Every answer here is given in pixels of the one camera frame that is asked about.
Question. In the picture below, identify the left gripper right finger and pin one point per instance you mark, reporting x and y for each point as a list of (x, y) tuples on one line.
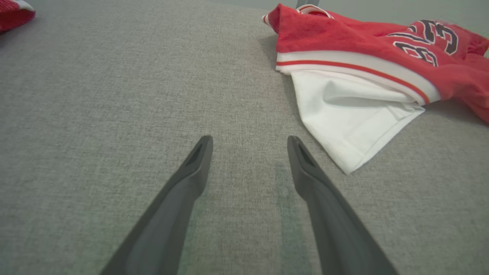
[(336, 229)]

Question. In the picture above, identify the red shorts white stripe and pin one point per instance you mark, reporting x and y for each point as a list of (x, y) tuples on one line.
[(13, 15)]

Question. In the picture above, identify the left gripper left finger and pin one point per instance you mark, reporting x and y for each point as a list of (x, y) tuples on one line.
[(168, 221)]

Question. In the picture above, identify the grey fabric sofa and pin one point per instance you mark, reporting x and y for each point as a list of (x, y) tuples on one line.
[(114, 114)]

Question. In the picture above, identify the grey vertical post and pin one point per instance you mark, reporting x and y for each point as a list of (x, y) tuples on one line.
[(306, 3)]

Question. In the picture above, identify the red white basketball jersey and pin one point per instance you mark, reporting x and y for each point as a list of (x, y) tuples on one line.
[(344, 38)]

